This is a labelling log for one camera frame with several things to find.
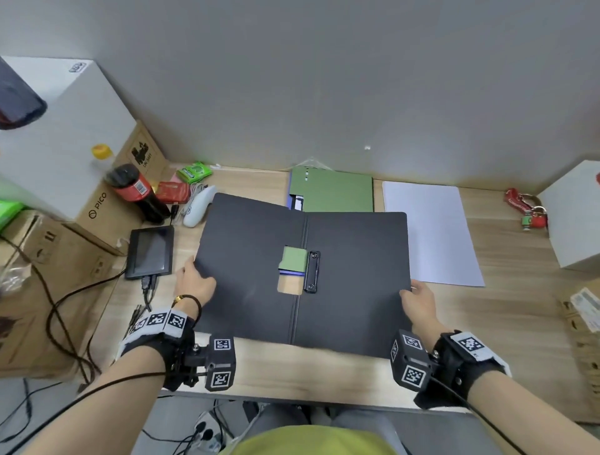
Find person's right hand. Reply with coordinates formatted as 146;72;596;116
399;279;453;339

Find person's left hand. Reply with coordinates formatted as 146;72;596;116
174;256;218;306

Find dark navy folder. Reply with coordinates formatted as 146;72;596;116
193;192;413;359

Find tidy white paper stack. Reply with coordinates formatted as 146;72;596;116
382;181;486;288

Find blue plastic folder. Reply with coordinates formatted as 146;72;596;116
277;168;306;278

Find green paper folder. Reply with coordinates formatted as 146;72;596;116
280;167;375;274

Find person's right forearm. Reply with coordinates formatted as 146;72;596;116
468;370;600;455

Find person's left forearm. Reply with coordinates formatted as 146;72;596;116
18;346;168;455

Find person's yellow shirt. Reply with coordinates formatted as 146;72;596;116
220;424;402;455

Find small black tablet screen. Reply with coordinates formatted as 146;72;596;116
125;226;175;281

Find white handheld controller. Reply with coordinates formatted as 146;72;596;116
182;185;218;228

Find red snack packet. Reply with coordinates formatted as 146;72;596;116
154;181;191;204

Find green gum packet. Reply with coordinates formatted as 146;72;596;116
176;161;213;184

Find red can with black lid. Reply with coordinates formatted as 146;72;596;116
104;164;156;203

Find plain brown cardboard box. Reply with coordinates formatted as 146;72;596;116
0;208;128;381

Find white power strip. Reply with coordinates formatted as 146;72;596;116
192;412;224;451

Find flat cardboard box with labels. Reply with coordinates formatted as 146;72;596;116
557;288;600;423

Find clear tape piece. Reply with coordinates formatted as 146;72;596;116
292;157;334;173

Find clear plastic wrap piece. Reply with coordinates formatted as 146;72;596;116
0;261;33;294

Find small white box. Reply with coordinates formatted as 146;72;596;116
536;160;600;272

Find green tissue pack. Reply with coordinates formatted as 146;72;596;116
0;199;25;231

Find brown box with white top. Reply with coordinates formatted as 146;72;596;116
0;56;172;256

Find black mesh speaker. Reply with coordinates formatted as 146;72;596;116
0;58;48;131

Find black bead bracelet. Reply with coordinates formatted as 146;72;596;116
171;294;203;325

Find black tablet cable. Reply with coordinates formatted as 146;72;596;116
140;275;158;311

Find black wrist camera with markers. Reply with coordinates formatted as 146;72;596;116
114;305;237;393
390;329;513;411

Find white coiled cable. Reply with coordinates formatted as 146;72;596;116
171;182;209;222

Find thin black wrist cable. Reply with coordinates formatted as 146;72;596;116
429;374;528;455
0;370;208;455

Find red keychain with green charm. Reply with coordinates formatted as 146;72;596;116
505;188;548;231

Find black cable bundle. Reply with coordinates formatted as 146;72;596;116
0;234;143;451

